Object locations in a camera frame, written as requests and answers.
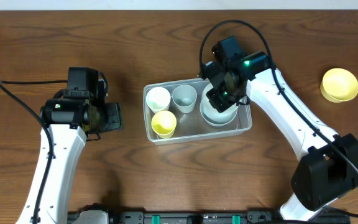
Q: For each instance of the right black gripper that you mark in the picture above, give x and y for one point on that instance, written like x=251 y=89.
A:
x=219 y=99

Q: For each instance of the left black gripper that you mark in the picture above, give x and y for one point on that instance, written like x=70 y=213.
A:
x=113 y=116

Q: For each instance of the grey plastic bowl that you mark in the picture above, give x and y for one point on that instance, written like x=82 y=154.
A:
x=212 y=115

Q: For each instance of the grey plastic cup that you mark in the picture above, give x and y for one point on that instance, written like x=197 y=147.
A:
x=184 y=97

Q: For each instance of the white plastic cup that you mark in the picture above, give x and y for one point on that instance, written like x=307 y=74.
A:
x=158 y=99

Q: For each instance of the yellow plastic cup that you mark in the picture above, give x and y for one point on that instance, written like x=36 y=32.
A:
x=164 y=123

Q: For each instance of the clear plastic storage box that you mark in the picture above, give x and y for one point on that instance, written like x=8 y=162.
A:
x=192 y=126

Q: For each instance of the yellow plastic bowl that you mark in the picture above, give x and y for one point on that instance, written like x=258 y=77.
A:
x=339 y=85

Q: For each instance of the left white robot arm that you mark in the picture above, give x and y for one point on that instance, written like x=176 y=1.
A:
x=69 y=118

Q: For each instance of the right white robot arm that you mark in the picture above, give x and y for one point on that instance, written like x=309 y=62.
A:
x=328 y=162

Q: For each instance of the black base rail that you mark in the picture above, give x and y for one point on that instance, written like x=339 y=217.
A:
x=96 y=213

